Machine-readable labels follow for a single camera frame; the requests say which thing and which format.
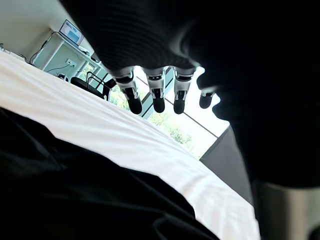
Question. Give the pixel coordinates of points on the window with dark frame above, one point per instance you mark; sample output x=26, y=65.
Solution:
x=185, y=127

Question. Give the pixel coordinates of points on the white desk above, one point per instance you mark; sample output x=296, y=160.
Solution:
x=58, y=53

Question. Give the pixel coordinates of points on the computer monitor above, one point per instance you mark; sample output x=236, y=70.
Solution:
x=71, y=31

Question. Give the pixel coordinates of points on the white bed sheet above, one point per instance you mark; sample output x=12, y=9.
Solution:
x=105, y=130

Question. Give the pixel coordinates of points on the black chair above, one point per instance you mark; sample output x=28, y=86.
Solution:
x=85, y=85

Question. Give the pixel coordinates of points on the black cloth garment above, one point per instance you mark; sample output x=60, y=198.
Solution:
x=75, y=190

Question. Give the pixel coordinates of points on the dark grey curtain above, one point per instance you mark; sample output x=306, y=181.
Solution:
x=225, y=162

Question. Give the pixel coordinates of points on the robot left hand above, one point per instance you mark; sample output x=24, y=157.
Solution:
x=225, y=37

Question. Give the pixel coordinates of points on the white power socket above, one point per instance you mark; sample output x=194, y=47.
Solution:
x=71, y=63

